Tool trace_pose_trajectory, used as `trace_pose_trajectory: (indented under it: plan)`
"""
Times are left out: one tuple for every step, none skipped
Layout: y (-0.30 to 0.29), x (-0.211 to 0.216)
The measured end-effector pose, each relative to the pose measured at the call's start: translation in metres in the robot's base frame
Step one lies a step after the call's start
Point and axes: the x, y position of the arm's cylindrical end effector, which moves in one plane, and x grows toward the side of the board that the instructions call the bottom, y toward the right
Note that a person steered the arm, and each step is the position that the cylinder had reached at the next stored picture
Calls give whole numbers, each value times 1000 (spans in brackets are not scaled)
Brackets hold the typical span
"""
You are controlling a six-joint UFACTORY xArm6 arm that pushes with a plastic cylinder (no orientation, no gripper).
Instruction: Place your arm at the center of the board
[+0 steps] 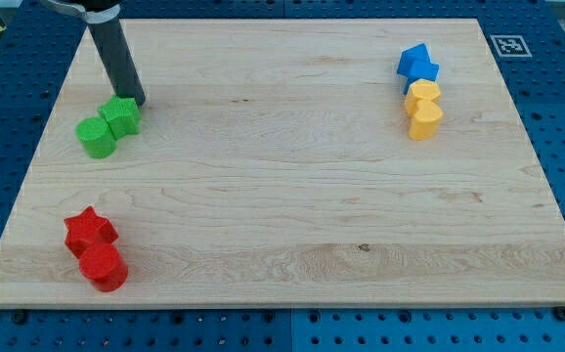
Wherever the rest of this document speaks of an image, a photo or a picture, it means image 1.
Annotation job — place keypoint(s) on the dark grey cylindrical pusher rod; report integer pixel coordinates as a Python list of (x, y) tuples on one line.
[(115, 55)]

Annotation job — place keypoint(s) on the upper yellow heart block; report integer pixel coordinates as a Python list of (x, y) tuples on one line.
[(421, 89)]

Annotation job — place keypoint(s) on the white fiducial marker tag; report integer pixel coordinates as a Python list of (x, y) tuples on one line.
[(510, 46)]

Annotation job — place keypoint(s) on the green star block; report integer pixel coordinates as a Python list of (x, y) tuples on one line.
[(122, 116)]

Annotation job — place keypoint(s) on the red star block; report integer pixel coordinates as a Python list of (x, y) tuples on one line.
[(86, 229)]

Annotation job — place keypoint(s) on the light wooden board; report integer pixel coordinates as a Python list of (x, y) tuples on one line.
[(274, 168)]

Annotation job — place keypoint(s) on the blue triangular block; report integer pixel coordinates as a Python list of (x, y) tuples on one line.
[(418, 52)]

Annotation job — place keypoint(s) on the blue cube block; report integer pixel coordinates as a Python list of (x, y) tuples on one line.
[(420, 70)]

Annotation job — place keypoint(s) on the yellow heart block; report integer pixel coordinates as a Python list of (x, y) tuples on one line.
[(421, 89), (425, 120)]

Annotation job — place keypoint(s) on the red cylinder block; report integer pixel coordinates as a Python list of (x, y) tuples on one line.
[(103, 267)]

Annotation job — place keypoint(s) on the lower yellow heart block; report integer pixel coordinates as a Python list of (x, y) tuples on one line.
[(425, 120)]

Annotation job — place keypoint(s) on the green cylinder block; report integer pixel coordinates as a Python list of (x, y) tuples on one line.
[(95, 137)]

